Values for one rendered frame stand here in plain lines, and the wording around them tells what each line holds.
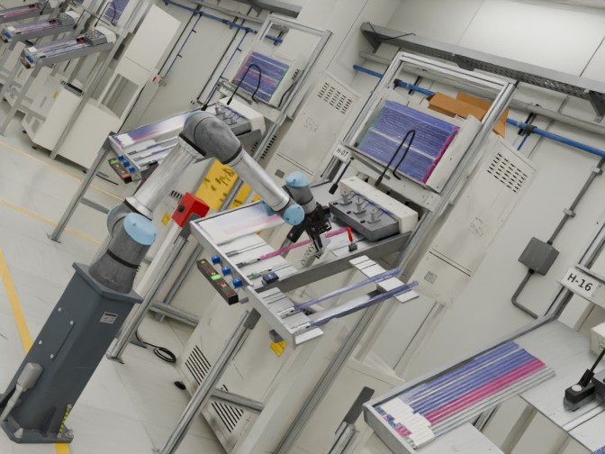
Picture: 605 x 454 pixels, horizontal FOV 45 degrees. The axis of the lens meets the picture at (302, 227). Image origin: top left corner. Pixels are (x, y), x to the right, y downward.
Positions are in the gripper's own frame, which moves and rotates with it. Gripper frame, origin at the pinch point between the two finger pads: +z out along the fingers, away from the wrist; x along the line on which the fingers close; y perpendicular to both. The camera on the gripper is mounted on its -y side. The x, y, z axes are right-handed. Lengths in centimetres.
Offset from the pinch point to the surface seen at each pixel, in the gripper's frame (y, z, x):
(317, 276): -7.7, 1.9, -10.0
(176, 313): -57, 30, 60
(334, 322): -17.3, 0.0, -40.0
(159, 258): -49, 19, 94
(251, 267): -26.0, -5.9, 6.9
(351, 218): 21.0, 0.7, 8.7
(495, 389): 0, -1, -102
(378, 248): 20.1, 6.7, -10.0
